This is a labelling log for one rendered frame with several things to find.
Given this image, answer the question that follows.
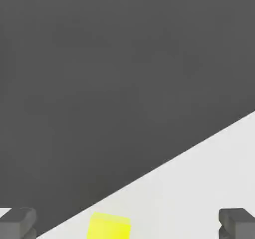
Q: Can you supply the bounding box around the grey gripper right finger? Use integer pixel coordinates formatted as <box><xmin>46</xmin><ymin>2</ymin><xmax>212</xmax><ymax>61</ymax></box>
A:
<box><xmin>218</xmin><ymin>208</ymin><xmax>255</xmax><ymax>239</ymax></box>

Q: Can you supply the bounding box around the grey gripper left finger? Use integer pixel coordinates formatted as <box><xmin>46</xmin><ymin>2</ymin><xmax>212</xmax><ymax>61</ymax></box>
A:
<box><xmin>0</xmin><ymin>207</ymin><xmax>38</xmax><ymax>239</ymax></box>

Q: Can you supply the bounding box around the small yellow cube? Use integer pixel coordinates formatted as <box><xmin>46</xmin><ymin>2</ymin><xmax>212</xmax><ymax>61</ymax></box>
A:
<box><xmin>86</xmin><ymin>212</ymin><xmax>132</xmax><ymax>239</ymax></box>

